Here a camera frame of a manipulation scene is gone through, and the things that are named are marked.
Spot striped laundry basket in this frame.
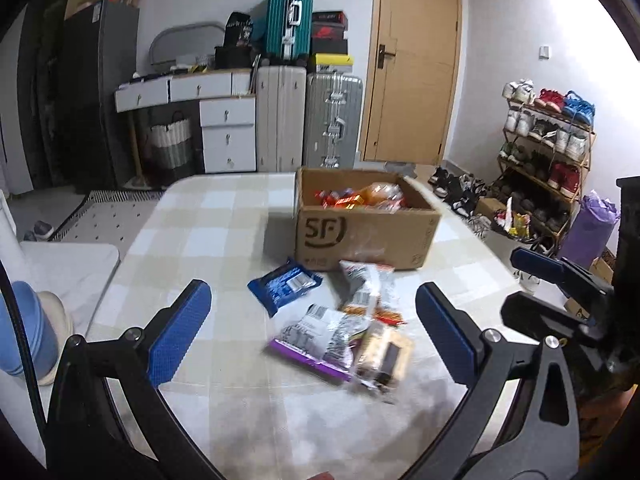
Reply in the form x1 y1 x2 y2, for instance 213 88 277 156
148 110 194 186

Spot oval grey mirror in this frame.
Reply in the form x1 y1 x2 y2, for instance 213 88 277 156
149 22 224 72

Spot teal suitcase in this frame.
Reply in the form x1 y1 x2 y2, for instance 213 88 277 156
265 0 314 64

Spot black refrigerator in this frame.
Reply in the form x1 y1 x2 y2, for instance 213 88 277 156
35 0 139 191

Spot red snack bag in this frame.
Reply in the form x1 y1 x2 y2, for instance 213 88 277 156
314 188 367 209

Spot silver suitcase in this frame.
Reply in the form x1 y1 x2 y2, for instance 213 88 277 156
303 73 363 169

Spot brown cardboard box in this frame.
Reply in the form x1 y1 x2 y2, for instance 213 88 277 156
295 168 440 271

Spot white drawer desk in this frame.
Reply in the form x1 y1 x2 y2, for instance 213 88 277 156
115 68 257 174

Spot purple snack bag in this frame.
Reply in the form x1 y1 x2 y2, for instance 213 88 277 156
268 338 352 382

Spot yellow black shoe box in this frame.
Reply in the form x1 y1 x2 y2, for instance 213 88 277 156
310 53 354 74

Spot blue stacked bowls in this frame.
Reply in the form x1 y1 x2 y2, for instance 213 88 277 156
0 281 58 380

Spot wooden shoe rack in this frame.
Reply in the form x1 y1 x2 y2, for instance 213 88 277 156
489 99 597 254

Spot orange bread bag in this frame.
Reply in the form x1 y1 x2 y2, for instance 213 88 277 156
359 182 406 210

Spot black bag on desk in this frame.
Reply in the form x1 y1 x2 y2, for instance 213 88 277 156
215 11 256 70

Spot white grey snack bag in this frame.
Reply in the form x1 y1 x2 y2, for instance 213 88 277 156
273 304 370 370

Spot blue cookie pack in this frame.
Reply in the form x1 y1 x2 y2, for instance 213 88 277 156
247 258 323 318

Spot white noodle snack bag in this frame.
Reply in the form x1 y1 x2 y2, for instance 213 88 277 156
338 260 405 327

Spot grey beige door mat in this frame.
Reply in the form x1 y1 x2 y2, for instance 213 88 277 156
384 162 416 179

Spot wooden door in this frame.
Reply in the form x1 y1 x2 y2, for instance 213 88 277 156
359 0 462 165

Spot beige suitcase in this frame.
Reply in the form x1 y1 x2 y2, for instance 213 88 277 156
255 66 307 172

